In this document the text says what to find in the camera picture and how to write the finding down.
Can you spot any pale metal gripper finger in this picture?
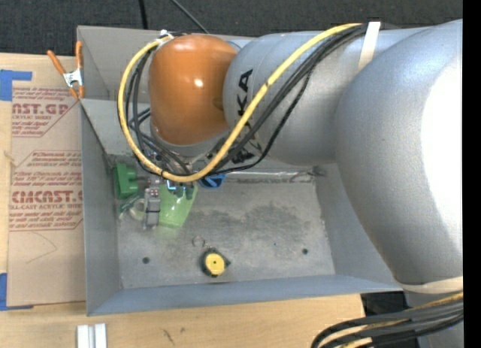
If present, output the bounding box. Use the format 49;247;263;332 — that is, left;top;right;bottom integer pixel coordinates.
150;187;162;230
143;188;153;231

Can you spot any blue plastic object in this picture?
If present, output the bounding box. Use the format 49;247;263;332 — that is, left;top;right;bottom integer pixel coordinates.
198;173;227;189

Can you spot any dark green plastic toy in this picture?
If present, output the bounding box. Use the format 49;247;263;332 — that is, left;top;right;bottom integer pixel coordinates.
113;162;141;200

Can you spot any yellow tape measure with keyring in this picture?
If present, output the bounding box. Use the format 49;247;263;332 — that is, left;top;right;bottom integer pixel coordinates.
191;235;231;278

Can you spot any grey metal bin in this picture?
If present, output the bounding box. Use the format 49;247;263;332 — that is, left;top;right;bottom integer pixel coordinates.
76;25;405;317

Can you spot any brown cardboard board, red print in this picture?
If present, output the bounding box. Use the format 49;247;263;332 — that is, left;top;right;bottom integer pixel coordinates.
0;52;87;310

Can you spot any clear plastic ring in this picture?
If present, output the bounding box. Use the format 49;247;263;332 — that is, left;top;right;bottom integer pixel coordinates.
119;198;146;222

